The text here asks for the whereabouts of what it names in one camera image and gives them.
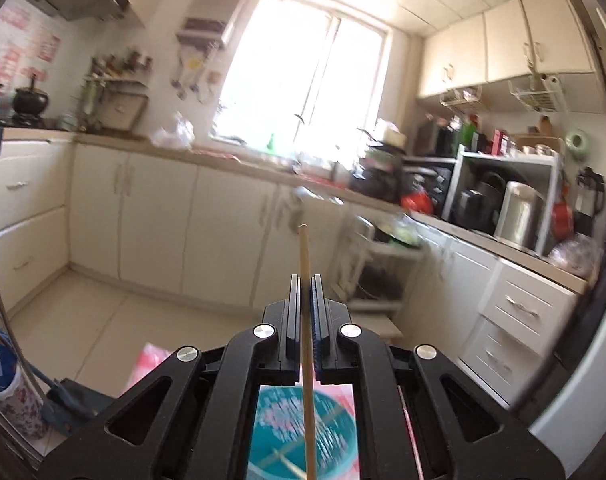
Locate kitchen window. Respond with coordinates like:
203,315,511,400
210,0,390,158

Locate bagged green vegetables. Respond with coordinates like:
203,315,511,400
375,219,425,251

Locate white water heater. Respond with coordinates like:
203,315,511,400
175,0,250,50

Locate hanging kitchen utensils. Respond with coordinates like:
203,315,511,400
169,49,220,105

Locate cream base cabinets with doors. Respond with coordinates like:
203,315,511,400
69,132,356,312

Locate black air fryer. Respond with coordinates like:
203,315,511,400
453,171,507,237

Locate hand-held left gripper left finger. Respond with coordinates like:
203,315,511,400
38,275,302,480

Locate black gas stove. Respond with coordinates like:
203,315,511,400
0,114,60,132

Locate hanging wire basket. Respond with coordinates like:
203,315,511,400
439,86,485,109
508,74,567,112

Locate black electric kettle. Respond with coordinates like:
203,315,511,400
574,166,606,237

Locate metal spice rack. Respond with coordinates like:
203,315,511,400
82,49,152,135

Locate white counter shelf rack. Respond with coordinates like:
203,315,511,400
440,144,565,257

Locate red plastic bag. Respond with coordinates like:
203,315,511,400
400,187,435,217

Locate dark kitchenware pile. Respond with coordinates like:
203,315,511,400
349,119,410,202

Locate wooden chopstick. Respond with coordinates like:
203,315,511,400
298,224,318,480
272,451,308,480
253,402,355,473

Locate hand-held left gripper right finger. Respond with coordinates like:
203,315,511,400
310,275,566,480

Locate pink wall stickers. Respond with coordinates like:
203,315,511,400
0,6,64,88

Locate black toaster oven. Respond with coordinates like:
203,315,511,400
400,157,455,217

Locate white base cabinet with drawers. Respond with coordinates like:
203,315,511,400
420,217,593,407

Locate black cooking pot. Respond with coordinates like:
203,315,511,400
10,76,52,117

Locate clear plastic bag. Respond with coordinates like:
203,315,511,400
149,111,197,151

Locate white kitchen trolley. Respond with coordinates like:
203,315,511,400
332,214,428,313

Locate patterned fabric bag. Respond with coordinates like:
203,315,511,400
0,369,50,442

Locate red hanging pan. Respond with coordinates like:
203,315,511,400
550,199,575,242

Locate round green holder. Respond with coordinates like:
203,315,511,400
564,128,590,162

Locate cream cabinet with drawers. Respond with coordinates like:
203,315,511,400
0,127,74,313

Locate cream wall cabinets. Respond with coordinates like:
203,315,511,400
415,0,600,102

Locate dark plastic clamp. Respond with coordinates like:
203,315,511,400
41,376,116,437

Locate teal perforated plastic basket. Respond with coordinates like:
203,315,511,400
247,385,360,480

